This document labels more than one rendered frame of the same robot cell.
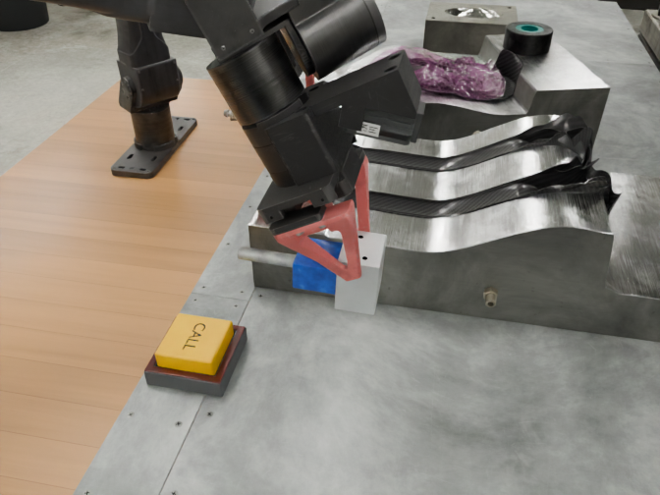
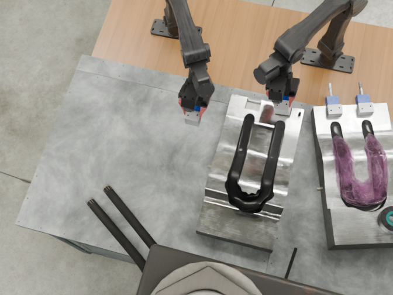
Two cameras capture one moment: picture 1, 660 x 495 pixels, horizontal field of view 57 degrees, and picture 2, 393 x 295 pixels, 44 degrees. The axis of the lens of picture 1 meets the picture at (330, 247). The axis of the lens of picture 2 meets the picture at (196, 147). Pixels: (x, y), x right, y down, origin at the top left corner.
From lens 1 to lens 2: 1.48 m
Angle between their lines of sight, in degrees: 59
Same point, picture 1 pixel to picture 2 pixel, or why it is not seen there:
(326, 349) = (203, 124)
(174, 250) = (251, 78)
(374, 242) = (195, 118)
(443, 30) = not seen: outside the picture
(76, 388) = not seen: hidden behind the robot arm
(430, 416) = (177, 148)
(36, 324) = (217, 48)
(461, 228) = (226, 154)
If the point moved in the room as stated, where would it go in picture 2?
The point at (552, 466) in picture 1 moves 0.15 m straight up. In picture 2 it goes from (161, 174) to (155, 161)
